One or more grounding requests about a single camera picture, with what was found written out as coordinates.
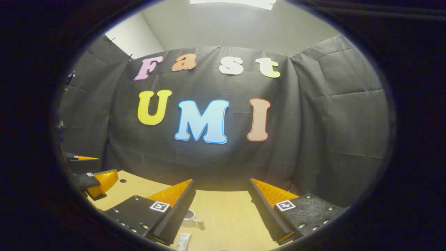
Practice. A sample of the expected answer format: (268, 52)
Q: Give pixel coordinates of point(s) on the black backdrop cloth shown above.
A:
(313, 139)

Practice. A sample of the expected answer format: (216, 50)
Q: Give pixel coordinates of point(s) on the wooden desktop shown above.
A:
(226, 216)

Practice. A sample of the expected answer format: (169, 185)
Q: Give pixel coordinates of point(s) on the white ceiling light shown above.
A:
(237, 2)

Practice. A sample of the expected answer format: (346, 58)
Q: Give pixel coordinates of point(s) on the white toothpaste tube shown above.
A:
(183, 241)

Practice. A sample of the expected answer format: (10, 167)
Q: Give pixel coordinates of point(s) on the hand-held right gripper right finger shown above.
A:
(268, 216)

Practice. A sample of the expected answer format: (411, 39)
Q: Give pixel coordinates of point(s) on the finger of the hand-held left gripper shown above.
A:
(71, 157)
(89, 181)

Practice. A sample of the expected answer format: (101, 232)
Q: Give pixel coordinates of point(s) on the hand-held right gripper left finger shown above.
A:
(177, 216)

